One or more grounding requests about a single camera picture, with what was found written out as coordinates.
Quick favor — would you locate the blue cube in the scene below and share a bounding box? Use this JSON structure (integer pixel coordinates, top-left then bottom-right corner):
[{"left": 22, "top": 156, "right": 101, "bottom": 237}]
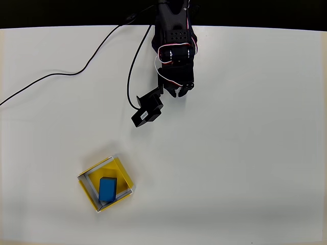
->
[{"left": 98, "top": 176, "right": 119, "bottom": 204}]

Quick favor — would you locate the yellow box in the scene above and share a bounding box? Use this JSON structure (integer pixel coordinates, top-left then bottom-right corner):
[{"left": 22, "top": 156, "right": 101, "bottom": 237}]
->
[{"left": 77, "top": 154, "right": 135, "bottom": 213}]

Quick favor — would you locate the red and white servo wire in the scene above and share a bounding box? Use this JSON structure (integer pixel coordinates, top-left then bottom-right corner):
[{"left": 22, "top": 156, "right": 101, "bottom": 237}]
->
[{"left": 154, "top": 0, "right": 200, "bottom": 88}]

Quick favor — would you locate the black gripper-mounted camera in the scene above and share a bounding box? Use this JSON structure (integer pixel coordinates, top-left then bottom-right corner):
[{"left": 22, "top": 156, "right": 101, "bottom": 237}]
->
[{"left": 131, "top": 85, "right": 165, "bottom": 129}]

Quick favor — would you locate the black camera cable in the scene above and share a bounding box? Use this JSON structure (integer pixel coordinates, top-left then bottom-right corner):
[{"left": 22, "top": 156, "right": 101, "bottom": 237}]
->
[{"left": 126, "top": 24, "right": 154, "bottom": 111}]

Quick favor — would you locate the black cable with inline switch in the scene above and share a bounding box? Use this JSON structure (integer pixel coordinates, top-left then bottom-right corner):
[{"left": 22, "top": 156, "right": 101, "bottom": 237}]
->
[{"left": 0, "top": 4, "right": 157, "bottom": 106}]

